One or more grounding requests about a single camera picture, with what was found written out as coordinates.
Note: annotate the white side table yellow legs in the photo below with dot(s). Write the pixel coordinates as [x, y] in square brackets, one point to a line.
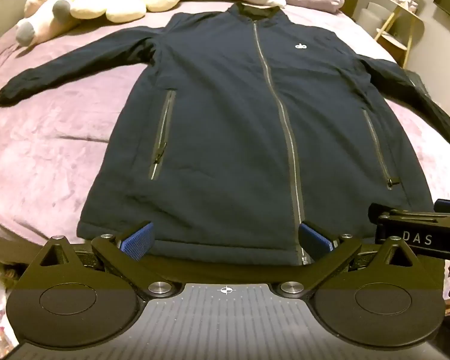
[392, 26]

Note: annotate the pink white long pillow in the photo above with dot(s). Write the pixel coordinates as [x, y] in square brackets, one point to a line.
[45, 11]

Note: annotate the dark navy zip jacket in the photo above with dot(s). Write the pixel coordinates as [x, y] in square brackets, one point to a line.
[228, 127]

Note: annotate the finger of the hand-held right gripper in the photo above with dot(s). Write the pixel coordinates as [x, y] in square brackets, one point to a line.
[401, 214]

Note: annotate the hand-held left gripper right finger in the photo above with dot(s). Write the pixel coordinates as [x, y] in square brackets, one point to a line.
[315, 240]

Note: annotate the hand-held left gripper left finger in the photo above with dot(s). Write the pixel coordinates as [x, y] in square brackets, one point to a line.
[138, 240]

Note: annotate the purple plush bed blanket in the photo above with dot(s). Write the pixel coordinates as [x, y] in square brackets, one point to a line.
[52, 150]

